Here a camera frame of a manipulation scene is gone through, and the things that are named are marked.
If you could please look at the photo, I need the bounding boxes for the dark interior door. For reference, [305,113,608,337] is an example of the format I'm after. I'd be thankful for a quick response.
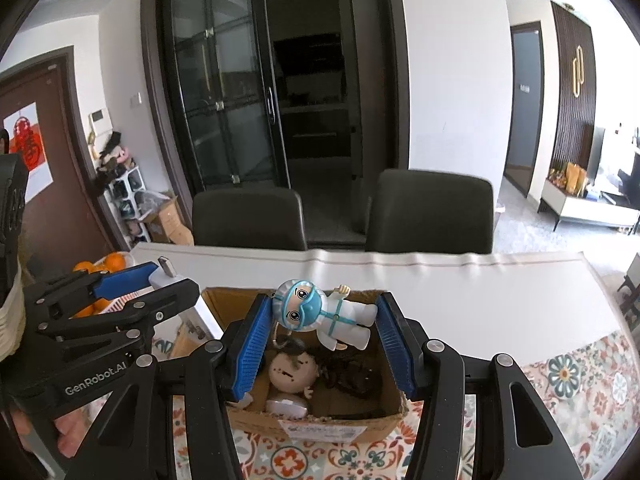
[502,21,545,199]

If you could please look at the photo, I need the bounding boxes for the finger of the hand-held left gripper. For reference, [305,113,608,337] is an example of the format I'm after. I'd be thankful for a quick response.
[22,261,160,333]
[37,277,202,361]

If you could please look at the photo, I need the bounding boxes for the white shoe rack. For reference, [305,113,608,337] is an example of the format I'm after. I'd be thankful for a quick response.
[92,132,152,249]

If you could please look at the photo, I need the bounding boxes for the glass sliding door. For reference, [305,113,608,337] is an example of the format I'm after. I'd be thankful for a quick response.
[141,0,412,247]

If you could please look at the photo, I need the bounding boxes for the red and white wall poster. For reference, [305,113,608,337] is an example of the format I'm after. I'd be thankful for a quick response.
[2,101,55,202]

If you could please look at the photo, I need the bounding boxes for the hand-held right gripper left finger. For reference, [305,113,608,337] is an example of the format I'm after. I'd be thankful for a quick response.
[64,294,273,480]

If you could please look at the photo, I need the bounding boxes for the gold wall ornament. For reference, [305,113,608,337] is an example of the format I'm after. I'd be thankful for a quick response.
[571,46,587,99]

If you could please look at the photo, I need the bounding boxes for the white fruit basket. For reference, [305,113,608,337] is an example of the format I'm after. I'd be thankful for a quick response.
[70,252,138,321]

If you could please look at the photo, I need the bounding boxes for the dark grey dining chair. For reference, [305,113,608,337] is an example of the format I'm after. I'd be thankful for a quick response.
[365,168,496,255]
[191,188,307,251]

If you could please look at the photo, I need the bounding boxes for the yellow gift bags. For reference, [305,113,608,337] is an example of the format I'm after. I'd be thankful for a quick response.
[565,162,589,196]

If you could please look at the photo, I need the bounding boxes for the brown cardboard box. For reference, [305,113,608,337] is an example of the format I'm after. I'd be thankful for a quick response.
[170,286,408,443]

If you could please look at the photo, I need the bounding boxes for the small cardboard box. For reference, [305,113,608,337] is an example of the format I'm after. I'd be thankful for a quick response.
[142,192,195,247]

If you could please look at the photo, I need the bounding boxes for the brown entrance door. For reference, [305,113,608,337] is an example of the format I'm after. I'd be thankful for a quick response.
[0,47,122,272]

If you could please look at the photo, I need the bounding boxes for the white battery charger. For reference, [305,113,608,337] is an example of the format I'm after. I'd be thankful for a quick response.
[149,256,224,342]

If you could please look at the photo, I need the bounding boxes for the black power adapter with cable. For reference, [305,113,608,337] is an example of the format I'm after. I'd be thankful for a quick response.
[315,347,384,397]

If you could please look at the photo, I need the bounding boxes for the grey computer mouse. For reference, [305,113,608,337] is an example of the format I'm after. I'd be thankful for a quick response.
[265,397,309,419]

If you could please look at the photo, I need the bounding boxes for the white suit figure keychain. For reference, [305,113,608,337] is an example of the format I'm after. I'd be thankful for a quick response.
[272,280,379,353]

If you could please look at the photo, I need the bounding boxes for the person's left hand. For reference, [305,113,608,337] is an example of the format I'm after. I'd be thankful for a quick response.
[10,399,92,462]

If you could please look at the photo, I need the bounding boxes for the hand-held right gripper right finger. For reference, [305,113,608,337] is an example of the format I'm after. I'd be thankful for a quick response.
[375,292,586,480]

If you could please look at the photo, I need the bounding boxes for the white television stand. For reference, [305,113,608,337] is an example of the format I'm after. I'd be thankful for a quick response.
[539,177,640,236]

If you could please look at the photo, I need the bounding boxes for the black television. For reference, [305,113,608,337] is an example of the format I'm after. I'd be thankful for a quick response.
[586,126,606,181]

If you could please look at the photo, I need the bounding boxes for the bald doll head toy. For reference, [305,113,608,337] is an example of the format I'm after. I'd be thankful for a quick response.
[269,337,321,401]

